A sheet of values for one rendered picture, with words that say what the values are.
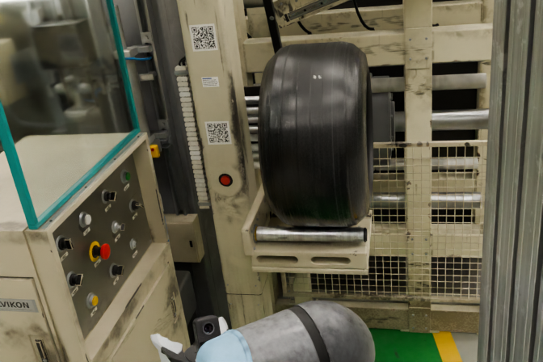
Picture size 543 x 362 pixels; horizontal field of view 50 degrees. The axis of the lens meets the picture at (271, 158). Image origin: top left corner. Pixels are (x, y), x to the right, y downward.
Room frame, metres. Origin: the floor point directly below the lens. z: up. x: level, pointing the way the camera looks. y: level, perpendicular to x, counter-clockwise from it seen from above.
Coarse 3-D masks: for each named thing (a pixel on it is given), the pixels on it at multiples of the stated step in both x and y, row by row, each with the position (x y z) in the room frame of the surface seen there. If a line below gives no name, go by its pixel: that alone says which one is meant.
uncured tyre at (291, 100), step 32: (288, 64) 1.57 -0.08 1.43; (320, 64) 1.54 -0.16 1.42; (352, 64) 1.54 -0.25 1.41; (288, 96) 1.48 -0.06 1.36; (320, 96) 1.45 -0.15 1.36; (352, 96) 1.45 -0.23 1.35; (288, 128) 1.43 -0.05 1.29; (320, 128) 1.41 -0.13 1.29; (352, 128) 1.40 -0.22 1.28; (288, 160) 1.40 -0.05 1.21; (320, 160) 1.38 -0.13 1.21; (352, 160) 1.38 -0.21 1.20; (288, 192) 1.41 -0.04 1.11; (320, 192) 1.39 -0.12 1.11; (352, 192) 1.38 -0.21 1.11; (288, 224) 1.50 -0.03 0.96; (320, 224) 1.47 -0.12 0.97; (352, 224) 1.46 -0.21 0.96
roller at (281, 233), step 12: (264, 228) 1.56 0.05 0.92; (276, 228) 1.55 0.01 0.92; (288, 228) 1.55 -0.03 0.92; (300, 228) 1.54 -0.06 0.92; (312, 228) 1.53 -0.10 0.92; (324, 228) 1.52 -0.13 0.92; (336, 228) 1.51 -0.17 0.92; (348, 228) 1.50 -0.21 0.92; (360, 228) 1.50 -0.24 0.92; (264, 240) 1.55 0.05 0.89; (276, 240) 1.54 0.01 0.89; (288, 240) 1.53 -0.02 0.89; (300, 240) 1.52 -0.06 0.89; (312, 240) 1.51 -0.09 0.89; (324, 240) 1.50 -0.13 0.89; (336, 240) 1.49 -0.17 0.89; (348, 240) 1.48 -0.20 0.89; (360, 240) 1.48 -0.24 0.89
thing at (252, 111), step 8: (248, 88) 2.17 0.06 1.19; (256, 88) 2.17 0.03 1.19; (248, 96) 2.06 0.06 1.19; (256, 96) 2.05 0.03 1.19; (248, 104) 2.17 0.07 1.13; (256, 104) 2.17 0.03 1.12; (248, 112) 2.04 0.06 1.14; (256, 112) 2.03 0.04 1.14; (248, 120) 2.05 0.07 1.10; (256, 120) 2.04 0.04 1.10; (256, 128) 2.03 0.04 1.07; (256, 136) 2.04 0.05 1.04; (256, 144) 2.04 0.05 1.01; (256, 152) 2.06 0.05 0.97; (256, 168) 2.04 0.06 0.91
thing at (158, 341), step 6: (150, 336) 0.94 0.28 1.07; (156, 336) 0.93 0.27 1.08; (156, 342) 0.91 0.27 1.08; (162, 342) 0.91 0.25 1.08; (168, 342) 0.91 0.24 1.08; (174, 342) 0.91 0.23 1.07; (168, 348) 0.89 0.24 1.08; (174, 348) 0.89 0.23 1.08; (180, 348) 0.89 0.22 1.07; (162, 354) 0.91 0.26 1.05; (162, 360) 0.90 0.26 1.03; (168, 360) 0.90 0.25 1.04
